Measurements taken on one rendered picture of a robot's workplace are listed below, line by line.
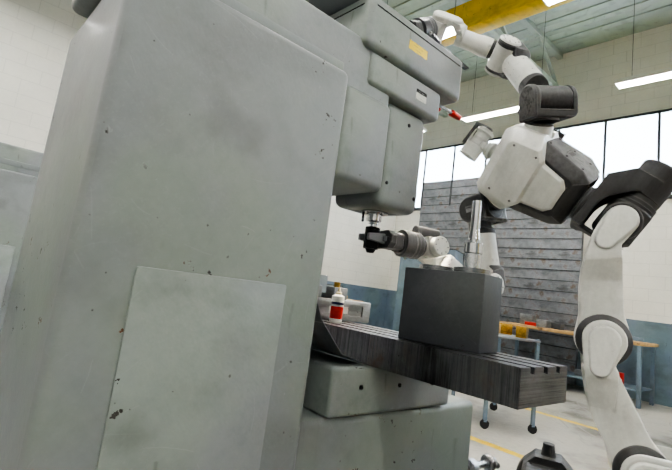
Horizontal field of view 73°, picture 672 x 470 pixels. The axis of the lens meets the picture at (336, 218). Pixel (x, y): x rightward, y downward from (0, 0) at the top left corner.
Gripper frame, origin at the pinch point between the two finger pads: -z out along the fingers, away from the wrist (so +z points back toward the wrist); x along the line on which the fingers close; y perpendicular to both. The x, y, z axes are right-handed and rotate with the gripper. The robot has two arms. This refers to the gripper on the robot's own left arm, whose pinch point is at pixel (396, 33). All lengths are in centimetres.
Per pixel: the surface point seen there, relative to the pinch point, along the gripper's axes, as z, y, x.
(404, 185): -25, -47, -10
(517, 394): -59, -85, -56
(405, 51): -14.3, -8.8, -13.5
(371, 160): -39, -36, -13
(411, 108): -14.9, -25.4, -11.0
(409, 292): -48, -71, -23
